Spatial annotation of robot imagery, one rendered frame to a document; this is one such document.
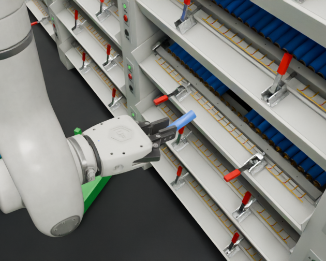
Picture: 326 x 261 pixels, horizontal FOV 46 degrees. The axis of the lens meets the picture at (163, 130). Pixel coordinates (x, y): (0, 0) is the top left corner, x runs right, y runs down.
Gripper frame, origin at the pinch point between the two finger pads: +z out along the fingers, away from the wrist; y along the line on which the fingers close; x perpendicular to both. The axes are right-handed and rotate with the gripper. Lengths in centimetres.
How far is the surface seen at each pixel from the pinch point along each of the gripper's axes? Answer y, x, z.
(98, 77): 77, 44, 25
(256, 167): -12.4, 6.3, 15.9
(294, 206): -22.9, 7.5, 16.5
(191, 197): 9, 45, 23
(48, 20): 130, 44, 24
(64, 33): 103, 36, 21
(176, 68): 21.2, 3.3, 18.5
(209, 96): 8.1, 3.1, 18.8
